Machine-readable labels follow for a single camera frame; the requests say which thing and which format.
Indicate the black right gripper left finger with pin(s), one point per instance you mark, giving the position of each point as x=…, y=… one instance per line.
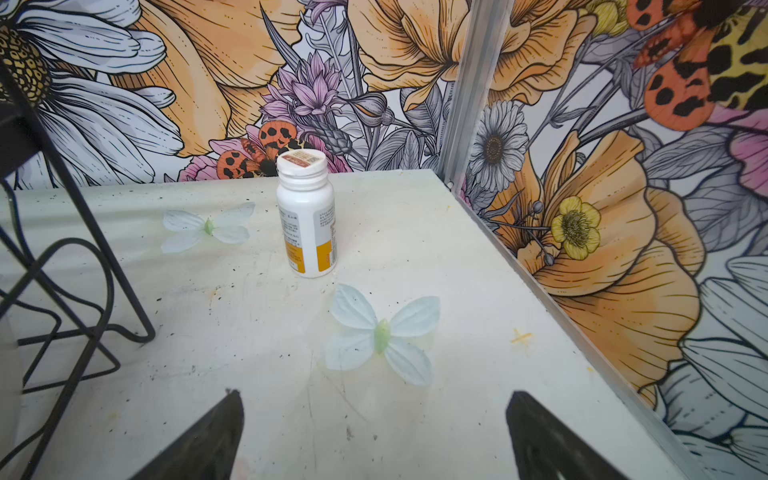
x=206, y=450

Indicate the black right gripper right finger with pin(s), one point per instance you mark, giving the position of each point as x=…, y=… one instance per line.
x=545, y=448

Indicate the black wire dish rack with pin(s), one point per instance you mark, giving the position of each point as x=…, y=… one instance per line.
x=74, y=317

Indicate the white pill bottle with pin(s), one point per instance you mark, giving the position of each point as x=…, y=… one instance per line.
x=306, y=202

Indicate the aluminium right corner post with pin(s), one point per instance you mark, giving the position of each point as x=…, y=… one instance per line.
x=489, y=21

